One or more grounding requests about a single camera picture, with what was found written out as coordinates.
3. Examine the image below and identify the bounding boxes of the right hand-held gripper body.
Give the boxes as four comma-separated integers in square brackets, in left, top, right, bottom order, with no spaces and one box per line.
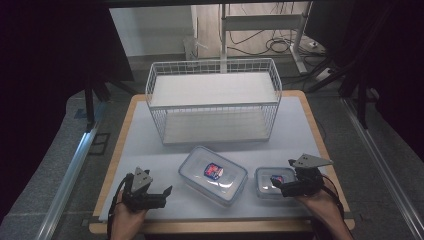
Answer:
[281,153,334,198]

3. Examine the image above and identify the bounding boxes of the pale grey table mat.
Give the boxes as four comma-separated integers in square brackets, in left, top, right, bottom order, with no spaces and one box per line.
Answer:
[98,96,343,223]

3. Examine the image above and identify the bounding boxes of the person's right hand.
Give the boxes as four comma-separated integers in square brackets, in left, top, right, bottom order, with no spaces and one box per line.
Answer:
[295,187,338,228]

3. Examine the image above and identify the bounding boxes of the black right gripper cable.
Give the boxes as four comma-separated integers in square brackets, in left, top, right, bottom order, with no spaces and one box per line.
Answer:
[320,173,346,221]

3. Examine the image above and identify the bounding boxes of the white power strip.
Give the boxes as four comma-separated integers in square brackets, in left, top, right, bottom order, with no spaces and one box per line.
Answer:
[314,67,333,83]

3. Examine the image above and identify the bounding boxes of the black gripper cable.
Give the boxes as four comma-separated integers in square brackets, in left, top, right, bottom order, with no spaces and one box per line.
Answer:
[320,173,346,221]
[106,174,130,240]

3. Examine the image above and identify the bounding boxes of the white metal stand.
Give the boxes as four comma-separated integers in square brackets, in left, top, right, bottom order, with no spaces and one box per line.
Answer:
[219,2,310,75]

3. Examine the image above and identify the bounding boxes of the white panel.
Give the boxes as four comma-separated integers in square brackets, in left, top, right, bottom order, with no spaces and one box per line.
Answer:
[109,5,198,58]

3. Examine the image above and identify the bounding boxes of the black floor cables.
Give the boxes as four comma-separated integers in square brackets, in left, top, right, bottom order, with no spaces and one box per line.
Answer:
[228,29,327,58]

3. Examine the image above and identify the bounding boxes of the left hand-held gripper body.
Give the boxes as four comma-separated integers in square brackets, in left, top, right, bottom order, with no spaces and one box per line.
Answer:
[121,166,167,213]

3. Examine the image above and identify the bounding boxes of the aluminium rail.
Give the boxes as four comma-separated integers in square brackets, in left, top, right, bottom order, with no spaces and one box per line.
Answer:
[34,128,100,240]
[342,97,424,240]

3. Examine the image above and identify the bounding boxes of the large clear plastic food container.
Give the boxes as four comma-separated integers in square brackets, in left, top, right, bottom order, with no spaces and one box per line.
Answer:
[178,145,249,208]

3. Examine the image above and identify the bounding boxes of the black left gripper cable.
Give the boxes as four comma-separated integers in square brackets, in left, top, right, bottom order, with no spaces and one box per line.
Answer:
[106,174,130,240]

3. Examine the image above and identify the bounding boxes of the black curtain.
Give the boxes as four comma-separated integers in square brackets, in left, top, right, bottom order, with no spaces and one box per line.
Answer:
[304,0,424,163]
[0,0,135,223]

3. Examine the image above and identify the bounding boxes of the white wire shelf rack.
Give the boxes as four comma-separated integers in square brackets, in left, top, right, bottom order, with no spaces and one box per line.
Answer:
[145,58,283,146]

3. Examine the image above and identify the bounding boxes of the black stand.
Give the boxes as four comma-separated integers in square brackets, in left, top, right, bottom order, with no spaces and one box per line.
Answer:
[305,54,373,130]
[82,75,135,134]

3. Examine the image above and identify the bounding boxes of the small clear plastic food container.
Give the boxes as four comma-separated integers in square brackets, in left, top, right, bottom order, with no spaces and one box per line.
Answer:
[254,166,298,201]

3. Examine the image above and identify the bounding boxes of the person's left hand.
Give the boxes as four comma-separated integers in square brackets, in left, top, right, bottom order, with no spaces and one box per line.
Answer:
[111,191,148,236]

